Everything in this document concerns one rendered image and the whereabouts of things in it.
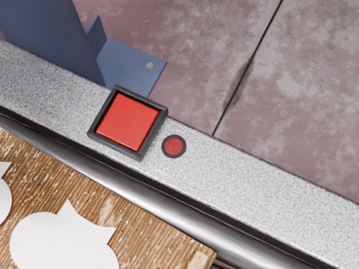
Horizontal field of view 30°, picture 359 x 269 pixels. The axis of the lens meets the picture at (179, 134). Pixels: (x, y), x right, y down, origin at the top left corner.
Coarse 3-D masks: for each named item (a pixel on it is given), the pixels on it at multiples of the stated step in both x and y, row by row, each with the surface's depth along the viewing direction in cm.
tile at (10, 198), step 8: (0, 168) 81; (8, 168) 81; (0, 176) 81; (0, 184) 81; (0, 192) 80; (8, 192) 80; (0, 200) 80; (8, 200) 80; (0, 208) 80; (8, 208) 79; (0, 216) 79; (8, 216) 80; (0, 224) 79
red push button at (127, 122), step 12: (120, 96) 85; (120, 108) 85; (132, 108) 85; (144, 108) 84; (108, 120) 84; (120, 120) 84; (132, 120) 84; (144, 120) 84; (96, 132) 84; (108, 132) 84; (120, 132) 84; (132, 132) 83; (144, 132) 83; (120, 144) 83; (132, 144) 83
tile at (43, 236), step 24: (48, 216) 79; (72, 216) 79; (24, 240) 78; (48, 240) 78; (72, 240) 78; (96, 240) 78; (24, 264) 77; (48, 264) 77; (72, 264) 77; (96, 264) 77
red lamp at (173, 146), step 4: (168, 140) 84; (172, 140) 84; (176, 140) 84; (180, 140) 84; (168, 144) 84; (172, 144) 84; (176, 144) 84; (180, 144) 84; (168, 148) 84; (172, 148) 84; (176, 148) 84; (180, 148) 84; (168, 152) 84; (172, 152) 84; (176, 152) 84
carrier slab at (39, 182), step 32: (0, 128) 84; (0, 160) 83; (32, 160) 82; (32, 192) 81; (64, 192) 81; (96, 192) 80; (96, 224) 79; (128, 224) 79; (160, 224) 79; (0, 256) 78; (128, 256) 77; (160, 256) 77; (192, 256) 77
